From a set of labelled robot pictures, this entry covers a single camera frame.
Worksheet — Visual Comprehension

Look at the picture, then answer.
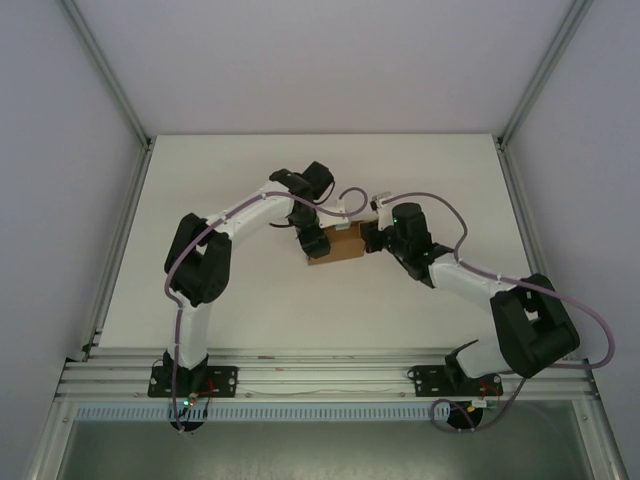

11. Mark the slotted grey cable duct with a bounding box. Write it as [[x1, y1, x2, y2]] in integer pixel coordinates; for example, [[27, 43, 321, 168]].
[[74, 404, 484, 422]]

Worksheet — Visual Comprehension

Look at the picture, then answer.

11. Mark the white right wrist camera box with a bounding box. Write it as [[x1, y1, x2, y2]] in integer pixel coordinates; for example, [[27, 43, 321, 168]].
[[369, 190, 397, 232]]

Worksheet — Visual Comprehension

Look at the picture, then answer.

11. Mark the round black cable grommet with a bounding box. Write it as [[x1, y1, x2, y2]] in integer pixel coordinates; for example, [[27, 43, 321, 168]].
[[446, 402, 484, 432], [169, 417, 206, 434]]

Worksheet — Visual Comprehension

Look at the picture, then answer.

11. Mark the brown cardboard box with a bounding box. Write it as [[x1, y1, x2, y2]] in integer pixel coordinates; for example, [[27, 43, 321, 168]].
[[305, 217, 382, 268]]

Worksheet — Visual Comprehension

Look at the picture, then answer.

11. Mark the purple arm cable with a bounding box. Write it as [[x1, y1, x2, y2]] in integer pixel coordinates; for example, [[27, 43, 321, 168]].
[[163, 187, 366, 437], [384, 191, 616, 434]]

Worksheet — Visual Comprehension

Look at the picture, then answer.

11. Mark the aluminium mounting rail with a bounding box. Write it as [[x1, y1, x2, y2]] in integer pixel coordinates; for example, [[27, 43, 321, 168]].
[[53, 348, 600, 402]]

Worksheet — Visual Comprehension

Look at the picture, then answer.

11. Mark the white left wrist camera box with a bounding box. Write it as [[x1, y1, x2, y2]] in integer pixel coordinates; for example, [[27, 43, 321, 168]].
[[319, 199, 362, 232]]

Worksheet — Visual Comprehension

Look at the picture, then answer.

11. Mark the aluminium frame post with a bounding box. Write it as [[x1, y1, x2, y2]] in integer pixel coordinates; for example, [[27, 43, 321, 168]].
[[496, 0, 595, 147], [53, 0, 152, 147]]

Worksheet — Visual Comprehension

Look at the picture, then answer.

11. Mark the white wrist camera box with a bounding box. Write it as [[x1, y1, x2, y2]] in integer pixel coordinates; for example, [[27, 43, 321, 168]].
[[319, 199, 362, 232], [369, 190, 397, 232]]

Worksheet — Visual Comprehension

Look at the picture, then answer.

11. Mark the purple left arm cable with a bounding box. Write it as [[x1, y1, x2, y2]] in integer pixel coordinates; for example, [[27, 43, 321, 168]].
[[163, 187, 366, 437]]

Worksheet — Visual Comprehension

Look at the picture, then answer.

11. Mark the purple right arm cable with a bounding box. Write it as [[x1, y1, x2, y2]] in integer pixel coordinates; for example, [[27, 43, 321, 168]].
[[384, 191, 616, 434]]

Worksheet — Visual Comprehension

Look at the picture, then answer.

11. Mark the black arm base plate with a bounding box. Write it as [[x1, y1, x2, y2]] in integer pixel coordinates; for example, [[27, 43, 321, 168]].
[[146, 364, 239, 399], [406, 364, 504, 399]]

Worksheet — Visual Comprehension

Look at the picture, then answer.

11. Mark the aluminium table side rail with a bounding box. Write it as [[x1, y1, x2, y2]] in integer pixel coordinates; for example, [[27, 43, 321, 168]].
[[79, 139, 154, 362], [494, 139, 596, 362]]

